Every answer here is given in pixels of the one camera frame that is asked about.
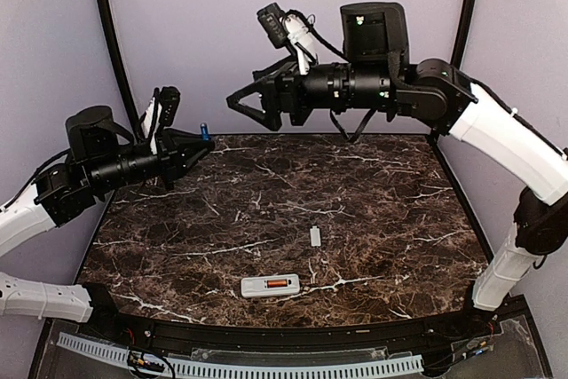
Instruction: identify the white battery cover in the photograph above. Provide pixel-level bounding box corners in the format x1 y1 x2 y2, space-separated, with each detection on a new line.
310 225 321 248

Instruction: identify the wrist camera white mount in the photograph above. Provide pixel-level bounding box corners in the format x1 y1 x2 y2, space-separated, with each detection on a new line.
256 3 319 75
138 86 180 154

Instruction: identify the blue battery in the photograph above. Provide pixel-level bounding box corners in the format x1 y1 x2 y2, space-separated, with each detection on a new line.
200 122 210 140

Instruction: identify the right black frame post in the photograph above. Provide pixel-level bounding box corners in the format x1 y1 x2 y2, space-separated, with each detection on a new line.
449 0 476 71

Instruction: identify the white remote control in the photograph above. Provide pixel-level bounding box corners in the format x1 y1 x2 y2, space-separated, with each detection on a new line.
241 273 300 298

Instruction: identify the white slotted cable duct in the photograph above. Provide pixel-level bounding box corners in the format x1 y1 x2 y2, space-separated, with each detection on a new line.
57 332 424 378

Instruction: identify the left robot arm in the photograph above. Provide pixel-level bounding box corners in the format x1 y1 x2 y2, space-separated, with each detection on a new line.
1 106 215 340

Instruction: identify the left black frame post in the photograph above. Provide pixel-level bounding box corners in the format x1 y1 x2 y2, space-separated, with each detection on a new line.
96 0 139 140

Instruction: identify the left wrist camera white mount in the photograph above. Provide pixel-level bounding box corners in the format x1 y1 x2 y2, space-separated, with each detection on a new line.
138 86 180 154

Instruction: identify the orange battery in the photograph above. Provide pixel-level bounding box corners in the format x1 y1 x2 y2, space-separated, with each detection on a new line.
266 279 289 288

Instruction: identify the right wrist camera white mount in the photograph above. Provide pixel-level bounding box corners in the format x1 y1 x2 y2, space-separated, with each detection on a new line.
256 3 319 75

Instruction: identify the black front rail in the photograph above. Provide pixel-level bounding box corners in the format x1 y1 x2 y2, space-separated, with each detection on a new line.
42 296 532 355

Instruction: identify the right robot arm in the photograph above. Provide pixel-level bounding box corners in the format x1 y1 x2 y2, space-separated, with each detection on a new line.
227 2 567 338

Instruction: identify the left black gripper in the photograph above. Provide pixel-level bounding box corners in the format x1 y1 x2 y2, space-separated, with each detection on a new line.
89 128 215 193

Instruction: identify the black frame post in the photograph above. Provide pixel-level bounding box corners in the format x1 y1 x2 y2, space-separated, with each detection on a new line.
96 0 139 140
449 0 476 71

